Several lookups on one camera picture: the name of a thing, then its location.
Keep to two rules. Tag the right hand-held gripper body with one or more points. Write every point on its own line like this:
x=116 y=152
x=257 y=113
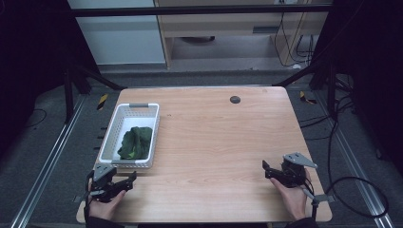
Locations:
x=293 y=172

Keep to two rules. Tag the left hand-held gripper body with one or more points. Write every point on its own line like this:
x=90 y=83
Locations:
x=103 y=172

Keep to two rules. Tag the person's right hand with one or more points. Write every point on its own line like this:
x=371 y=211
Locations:
x=296 y=202

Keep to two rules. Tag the person's left hand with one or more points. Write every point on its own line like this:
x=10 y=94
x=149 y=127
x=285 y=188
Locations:
x=104 y=209

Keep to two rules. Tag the dark green cloth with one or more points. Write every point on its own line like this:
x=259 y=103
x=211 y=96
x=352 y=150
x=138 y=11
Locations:
x=136 y=142

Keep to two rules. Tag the white perforated plastic basket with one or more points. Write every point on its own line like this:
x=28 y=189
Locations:
x=137 y=121

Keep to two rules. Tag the yellow black striped tape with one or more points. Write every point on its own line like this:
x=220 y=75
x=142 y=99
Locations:
x=306 y=98
x=102 y=101

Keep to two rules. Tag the round grey table grommet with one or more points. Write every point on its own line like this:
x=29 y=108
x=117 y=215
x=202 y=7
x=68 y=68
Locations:
x=235 y=99

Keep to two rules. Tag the black metal stand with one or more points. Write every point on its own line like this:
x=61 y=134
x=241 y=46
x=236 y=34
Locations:
x=331 y=88
x=68 y=95

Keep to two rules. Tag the white plug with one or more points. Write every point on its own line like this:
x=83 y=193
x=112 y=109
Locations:
x=296 y=66

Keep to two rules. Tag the black curtain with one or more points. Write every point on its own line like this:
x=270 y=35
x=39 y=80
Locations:
x=31 y=47
x=370 y=63

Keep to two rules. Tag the white cabinet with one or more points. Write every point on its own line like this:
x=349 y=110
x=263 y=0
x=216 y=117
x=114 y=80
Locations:
x=120 y=38

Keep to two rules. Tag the light wooden desk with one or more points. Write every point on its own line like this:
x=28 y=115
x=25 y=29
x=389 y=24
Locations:
x=221 y=22

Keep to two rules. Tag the aluminium floor rail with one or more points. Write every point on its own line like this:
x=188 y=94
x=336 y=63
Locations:
x=47 y=164
x=355 y=164

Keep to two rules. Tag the black horizontal frame bar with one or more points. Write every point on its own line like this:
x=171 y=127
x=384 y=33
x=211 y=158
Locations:
x=190 y=11

